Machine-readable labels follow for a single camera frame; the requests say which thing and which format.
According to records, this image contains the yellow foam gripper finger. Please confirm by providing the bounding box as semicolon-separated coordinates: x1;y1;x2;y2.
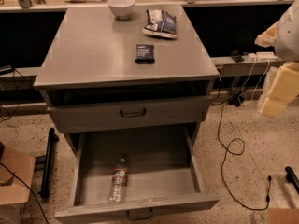
258;62;299;117
254;22;278;48

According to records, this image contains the clear plastic water bottle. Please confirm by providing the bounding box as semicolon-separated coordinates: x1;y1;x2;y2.
108;158;128;203

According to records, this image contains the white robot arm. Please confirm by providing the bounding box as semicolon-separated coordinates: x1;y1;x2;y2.
254;0;299;117

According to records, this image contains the closed grey upper drawer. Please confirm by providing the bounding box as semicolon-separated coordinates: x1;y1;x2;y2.
48;96;210;133

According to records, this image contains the open grey lower drawer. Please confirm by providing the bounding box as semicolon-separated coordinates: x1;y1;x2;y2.
55;125;219;224

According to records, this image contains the grey drawer cabinet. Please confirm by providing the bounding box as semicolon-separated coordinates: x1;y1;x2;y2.
34;5;218;151

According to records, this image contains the white power strip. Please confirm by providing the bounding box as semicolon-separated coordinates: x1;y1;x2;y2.
248;51;277;61

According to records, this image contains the small black device on ledge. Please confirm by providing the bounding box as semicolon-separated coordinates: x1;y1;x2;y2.
231;51;244;63

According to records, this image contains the black object right floor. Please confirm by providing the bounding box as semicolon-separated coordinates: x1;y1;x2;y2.
285;166;299;193

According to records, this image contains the blue white snack bag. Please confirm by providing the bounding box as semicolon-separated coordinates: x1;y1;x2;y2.
142;9;177;39

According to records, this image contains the small black box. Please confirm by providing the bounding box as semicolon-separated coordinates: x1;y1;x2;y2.
135;44;155;63

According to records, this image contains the cardboard box bottom right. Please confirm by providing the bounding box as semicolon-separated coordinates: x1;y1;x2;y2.
268;208;299;224

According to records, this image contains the white ceramic bowl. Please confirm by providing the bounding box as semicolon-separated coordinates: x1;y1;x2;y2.
107;0;135;19

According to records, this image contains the black bar on floor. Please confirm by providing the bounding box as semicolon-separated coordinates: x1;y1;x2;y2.
40;128;59;199

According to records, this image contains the brown cardboard box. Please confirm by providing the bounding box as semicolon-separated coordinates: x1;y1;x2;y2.
0;143;35;224

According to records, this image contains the black cable over box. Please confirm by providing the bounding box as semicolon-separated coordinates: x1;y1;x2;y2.
0;161;50;224

